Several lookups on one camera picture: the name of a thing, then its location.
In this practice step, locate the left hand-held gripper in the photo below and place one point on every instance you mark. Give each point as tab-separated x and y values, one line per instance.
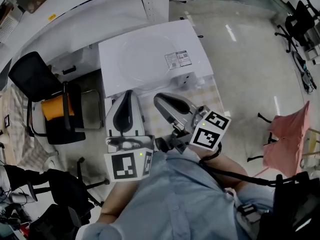
125	169

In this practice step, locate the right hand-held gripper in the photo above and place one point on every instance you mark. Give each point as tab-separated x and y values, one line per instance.
207	139

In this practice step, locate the clear glass round lid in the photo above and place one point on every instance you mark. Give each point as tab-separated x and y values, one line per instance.
147	59

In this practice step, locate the person's right forearm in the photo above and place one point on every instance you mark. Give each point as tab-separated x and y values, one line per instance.
230	164

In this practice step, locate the person's left forearm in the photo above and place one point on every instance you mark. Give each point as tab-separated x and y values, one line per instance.
117	201

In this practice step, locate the checkered cloth table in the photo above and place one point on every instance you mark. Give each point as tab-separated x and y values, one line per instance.
200	94
17	139

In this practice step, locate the orange seat cushion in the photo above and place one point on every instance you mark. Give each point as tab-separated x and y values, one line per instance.
56	107

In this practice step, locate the white microwave oven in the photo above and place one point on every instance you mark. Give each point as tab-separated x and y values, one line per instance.
110	51

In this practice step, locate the black office chair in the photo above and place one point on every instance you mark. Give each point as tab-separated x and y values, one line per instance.
60	181
300	24
55	221

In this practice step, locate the black chair base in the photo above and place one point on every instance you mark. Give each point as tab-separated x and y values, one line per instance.
265	118

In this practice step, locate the light blue shirt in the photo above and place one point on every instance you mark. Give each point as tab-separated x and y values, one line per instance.
175	201

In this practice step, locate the black and teal scooter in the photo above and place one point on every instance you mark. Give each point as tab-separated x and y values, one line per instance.
305	71

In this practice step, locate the wooden stool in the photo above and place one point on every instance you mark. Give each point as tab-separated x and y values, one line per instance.
308	144

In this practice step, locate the white perforated basket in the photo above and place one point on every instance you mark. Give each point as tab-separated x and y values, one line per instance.
7	27

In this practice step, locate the black equipment pack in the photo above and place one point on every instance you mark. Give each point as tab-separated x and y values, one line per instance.
295	209

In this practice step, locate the black metal-frame chair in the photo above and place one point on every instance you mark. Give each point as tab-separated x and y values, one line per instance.
30	76

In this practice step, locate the small black picture frame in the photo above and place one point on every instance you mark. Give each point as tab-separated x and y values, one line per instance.
7	121

